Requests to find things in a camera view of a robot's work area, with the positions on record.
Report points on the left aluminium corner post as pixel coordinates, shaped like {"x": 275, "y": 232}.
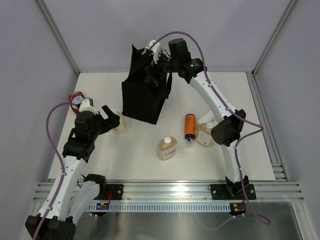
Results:
{"x": 57, "y": 35}

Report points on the amber soap bottle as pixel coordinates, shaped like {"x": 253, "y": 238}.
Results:
{"x": 167, "y": 148}
{"x": 204, "y": 137}

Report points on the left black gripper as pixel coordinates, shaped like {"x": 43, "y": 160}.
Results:
{"x": 107, "y": 124}

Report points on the orange spray can blue cap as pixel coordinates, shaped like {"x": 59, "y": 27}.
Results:
{"x": 190, "y": 129}

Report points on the red bottle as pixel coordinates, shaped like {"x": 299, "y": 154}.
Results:
{"x": 75, "y": 100}

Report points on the right aluminium corner post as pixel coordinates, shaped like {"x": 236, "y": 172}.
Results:
{"x": 275, "y": 34}

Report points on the black canvas bag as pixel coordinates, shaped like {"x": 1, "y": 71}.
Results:
{"x": 145, "y": 89}

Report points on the white tube dark cap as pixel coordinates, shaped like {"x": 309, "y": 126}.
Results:
{"x": 208, "y": 117}

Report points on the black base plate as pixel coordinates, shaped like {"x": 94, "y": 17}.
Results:
{"x": 225, "y": 192}
{"x": 113, "y": 191}

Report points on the white slotted cable duct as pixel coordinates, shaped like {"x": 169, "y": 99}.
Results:
{"x": 157, "y": 207}

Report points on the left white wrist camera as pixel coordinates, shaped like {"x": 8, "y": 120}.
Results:
{"x": 87, "y": 105}

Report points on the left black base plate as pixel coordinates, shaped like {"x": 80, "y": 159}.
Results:
{"x": 113, "y": 191}

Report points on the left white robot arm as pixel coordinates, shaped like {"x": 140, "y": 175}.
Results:
{"x": 58, "y": 217}

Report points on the aluminium corner post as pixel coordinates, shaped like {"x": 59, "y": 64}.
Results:
{"x": 57, "y": 35}
{"x": 275, "y": 34}

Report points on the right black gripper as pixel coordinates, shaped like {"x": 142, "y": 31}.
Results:
{"x": 155, "y": 68}

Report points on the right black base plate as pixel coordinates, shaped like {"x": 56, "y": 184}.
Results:
{"x": 225, "y": 192}

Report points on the aluminium front rail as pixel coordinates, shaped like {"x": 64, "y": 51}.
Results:
{"x": 275, "y": 191}

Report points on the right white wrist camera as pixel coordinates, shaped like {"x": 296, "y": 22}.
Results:
{"x": 153, "y": 49}

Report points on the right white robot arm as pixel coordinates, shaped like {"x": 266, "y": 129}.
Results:
{"x": 230, "y": 121}

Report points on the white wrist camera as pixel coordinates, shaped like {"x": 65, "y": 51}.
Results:
{"x": 153, "y": 49}
{"x": 87, "y": 105}

